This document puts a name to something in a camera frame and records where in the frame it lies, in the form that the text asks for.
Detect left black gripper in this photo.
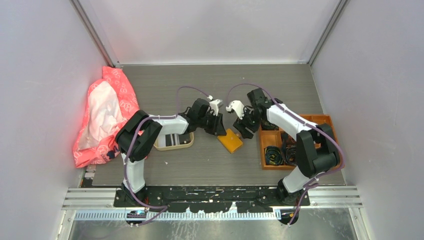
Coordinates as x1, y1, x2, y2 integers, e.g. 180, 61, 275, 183
197, 111, 227, 137

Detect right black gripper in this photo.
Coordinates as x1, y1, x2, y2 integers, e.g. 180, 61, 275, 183
233, 105, 264, 139

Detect orange leather card holder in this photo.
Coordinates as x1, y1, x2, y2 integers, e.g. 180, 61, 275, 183
217, 128, 243, 154

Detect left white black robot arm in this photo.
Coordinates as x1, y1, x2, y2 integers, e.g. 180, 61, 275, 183
115, 96, 227, 207

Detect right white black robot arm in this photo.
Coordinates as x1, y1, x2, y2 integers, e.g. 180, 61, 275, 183
225, 87, 342, 206

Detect beige oval card tray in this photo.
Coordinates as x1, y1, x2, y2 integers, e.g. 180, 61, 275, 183
153, 132, 194, 151

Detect cards in beige tray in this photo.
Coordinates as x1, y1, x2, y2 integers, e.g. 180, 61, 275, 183
156, 133, 192, 148

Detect orange wooden compartment tray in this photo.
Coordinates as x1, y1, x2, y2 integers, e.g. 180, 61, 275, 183
257, 126, 343, 171

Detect rolled dark belt left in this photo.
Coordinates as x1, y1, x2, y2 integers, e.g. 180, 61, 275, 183
264, 145, 284, 166

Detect rolled dark belt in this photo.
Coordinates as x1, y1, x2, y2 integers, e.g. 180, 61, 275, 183
264, 145, 284, 166
280, 132, 297, 166

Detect rolled dark belt right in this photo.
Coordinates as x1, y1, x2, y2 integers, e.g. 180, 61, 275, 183
280, 132, 297, 166

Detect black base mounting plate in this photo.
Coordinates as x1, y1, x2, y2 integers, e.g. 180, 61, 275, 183
113, 185, 311, 226

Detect pink white crumpled cloth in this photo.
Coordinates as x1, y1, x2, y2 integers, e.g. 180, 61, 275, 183
72, 66, 140, 168

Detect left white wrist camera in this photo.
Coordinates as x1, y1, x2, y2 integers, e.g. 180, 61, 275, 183
207, 95, 223, 116

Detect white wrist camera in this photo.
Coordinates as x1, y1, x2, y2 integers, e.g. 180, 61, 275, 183
207, 95, 223, 116
225, 100, 245, 120

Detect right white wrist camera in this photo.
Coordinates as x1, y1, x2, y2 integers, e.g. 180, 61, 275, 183
225, 100, 245, 120

